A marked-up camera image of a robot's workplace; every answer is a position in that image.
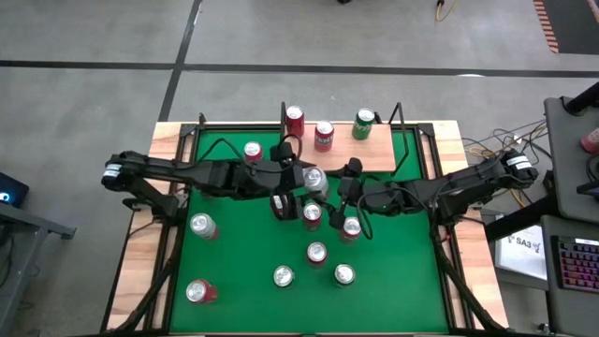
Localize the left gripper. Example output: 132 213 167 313
262 141 306 222

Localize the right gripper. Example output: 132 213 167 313
328 156 365 231

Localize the red Fanta strawberry can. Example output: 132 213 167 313
301 165 331 201
184 278 219 305
339 215 363 243
242 140 265 164
314 120 336 154

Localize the green Sprite can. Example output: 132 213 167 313
333 263 357 288
272 264 296 289
351 107 377 141

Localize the pink and white can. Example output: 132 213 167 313
189 212 221 242

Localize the red Coca-Cola Zero can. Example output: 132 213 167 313
301 201 324 232
306 241 329 269

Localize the green table mat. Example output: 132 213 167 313
168 128 450 334

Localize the white SA3 sign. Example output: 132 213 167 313
494 224 549 283

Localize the dark grey desk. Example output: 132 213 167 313
0 199 78 324
541 95 599 337

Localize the backlit computer keyboard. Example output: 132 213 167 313
553 235 599 295

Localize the pink tumbler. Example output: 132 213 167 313
579 127 599 155

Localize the black computer blue light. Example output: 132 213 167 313
0 171 30 210

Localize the black floor mat orange edge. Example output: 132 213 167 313
532 0 599 55

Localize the wooden shelf black frame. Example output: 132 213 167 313
279 100 413 178

